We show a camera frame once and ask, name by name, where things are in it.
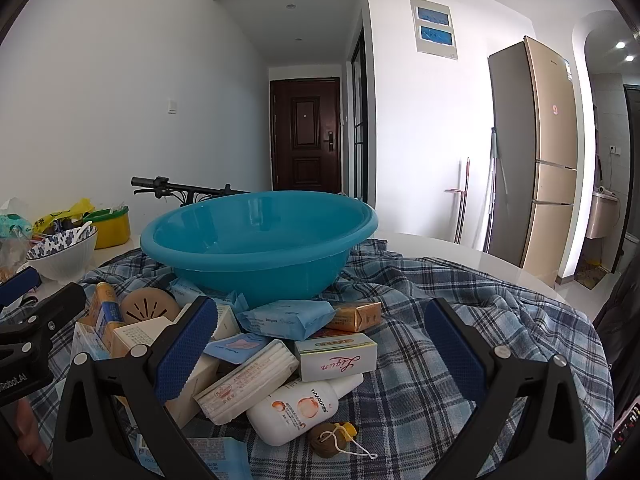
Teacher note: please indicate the white open carton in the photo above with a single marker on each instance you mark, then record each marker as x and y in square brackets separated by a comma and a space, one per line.
[90, 340]

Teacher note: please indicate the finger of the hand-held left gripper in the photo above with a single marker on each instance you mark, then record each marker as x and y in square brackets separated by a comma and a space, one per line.
[20, 285]
[55, 315]

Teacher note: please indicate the beige cabinet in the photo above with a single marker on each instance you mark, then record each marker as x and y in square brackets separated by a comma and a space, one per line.
[605, 215]

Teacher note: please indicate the gold refrigerator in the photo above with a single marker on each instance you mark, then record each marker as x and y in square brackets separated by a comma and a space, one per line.
[545, 160]

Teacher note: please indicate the white spoon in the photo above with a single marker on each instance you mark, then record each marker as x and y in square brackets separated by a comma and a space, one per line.
[82, 230]

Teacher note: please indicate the white wall electrical panel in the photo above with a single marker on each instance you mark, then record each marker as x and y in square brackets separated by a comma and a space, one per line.
[435, 25]

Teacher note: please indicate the orange wrapped packet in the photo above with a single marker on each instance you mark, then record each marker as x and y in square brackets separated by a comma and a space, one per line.
[357, 316]

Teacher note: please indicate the cotton swab pack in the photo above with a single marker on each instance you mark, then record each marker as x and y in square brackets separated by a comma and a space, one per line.
[245, 382]

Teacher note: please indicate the dark cloth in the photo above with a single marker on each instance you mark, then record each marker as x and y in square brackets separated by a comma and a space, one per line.
[622, 320]

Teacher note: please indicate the dark brown door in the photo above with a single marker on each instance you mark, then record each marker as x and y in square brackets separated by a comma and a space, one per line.
[305, 135]

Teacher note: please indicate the black bicycle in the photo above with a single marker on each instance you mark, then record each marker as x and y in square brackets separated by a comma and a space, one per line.
[160, 183]

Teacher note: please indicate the black framed glass door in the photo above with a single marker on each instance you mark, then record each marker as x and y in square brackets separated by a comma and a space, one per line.
[362, 110]

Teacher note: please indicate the brown round slotted disc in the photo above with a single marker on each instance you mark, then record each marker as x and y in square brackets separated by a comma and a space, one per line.
[145, 305]

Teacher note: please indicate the large light blue packet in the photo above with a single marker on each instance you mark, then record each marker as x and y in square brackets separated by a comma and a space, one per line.
[285, 317]

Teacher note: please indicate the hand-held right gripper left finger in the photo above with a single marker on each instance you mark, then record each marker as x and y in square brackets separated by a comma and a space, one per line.
[185, 350]

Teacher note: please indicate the white box gold stripe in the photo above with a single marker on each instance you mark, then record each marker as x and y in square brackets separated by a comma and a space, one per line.
[335, 360]

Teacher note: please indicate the clear plastic bag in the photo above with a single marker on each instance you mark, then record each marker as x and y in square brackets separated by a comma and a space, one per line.
[10, 260]

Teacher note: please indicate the yellow plastic bag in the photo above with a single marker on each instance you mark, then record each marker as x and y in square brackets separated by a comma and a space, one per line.
[55, 219]

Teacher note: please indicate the white lotion bottle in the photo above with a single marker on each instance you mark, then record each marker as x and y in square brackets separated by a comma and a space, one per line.
[295, 407]

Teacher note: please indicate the white paper roll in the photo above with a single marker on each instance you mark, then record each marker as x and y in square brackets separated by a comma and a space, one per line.
[603, 191]

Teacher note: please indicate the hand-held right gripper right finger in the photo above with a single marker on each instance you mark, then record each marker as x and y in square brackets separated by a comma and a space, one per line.
[455, 355]

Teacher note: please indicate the light blue pink packet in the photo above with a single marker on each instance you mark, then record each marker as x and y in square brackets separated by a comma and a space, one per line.
[235, 347]

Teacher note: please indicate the cream cardboard box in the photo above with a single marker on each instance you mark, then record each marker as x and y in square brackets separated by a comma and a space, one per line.
[192, 400]
[132, 337]

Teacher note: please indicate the person's left hand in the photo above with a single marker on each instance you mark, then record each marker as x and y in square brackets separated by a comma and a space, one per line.
[30, 430]

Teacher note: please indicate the pale blue printed box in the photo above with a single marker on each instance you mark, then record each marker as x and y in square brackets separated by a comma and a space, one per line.
[220, 460]

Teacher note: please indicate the blue floral ceramic bowl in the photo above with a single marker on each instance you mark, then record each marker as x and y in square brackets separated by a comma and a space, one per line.
[65, 260]

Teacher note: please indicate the yellow container green lid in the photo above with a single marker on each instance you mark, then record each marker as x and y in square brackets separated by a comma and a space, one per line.
[115, 232]

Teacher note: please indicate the brown doormat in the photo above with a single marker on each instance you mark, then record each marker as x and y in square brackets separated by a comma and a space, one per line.
[592, 276]

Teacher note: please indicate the blue plaid cloth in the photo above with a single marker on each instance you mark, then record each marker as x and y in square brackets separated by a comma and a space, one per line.
[425, 275]

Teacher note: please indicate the teal tissue pack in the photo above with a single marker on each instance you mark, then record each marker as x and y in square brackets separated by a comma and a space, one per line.
[12, 225]

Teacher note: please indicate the blue plastic basin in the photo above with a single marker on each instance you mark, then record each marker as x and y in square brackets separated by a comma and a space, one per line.
[260, 260]

